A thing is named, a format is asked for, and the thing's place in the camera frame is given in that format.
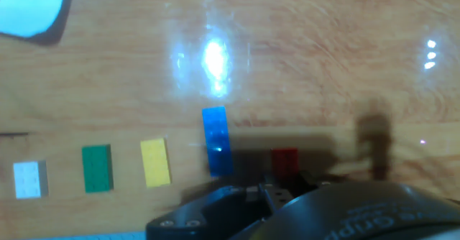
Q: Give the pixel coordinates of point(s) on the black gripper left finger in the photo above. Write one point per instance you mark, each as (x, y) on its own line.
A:
(215, 215)

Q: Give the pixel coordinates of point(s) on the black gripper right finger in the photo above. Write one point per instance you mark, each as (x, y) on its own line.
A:
(312, 182)

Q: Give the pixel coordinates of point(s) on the long red Lego brick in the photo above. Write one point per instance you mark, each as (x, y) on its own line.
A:
(284, 162)

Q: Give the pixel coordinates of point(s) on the long blue Lego brick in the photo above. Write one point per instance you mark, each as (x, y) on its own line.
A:
(216, 141)

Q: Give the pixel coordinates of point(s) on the yellow Lego brick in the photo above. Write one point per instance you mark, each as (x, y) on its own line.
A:
(155, 162)

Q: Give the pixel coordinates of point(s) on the gray Lego baseplate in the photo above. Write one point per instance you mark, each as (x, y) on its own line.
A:
(90, 236)

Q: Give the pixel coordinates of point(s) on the dark green Lego brick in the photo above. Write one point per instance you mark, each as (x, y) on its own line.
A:
(96, 169)

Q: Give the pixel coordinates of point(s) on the white Lego brick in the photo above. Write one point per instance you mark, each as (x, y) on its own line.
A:
(28, 179)

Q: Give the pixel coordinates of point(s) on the glossy wooden board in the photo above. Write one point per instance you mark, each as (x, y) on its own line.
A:
(323, 53)

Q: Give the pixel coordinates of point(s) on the white paper sheets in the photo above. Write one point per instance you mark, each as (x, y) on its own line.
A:
(28, 6)

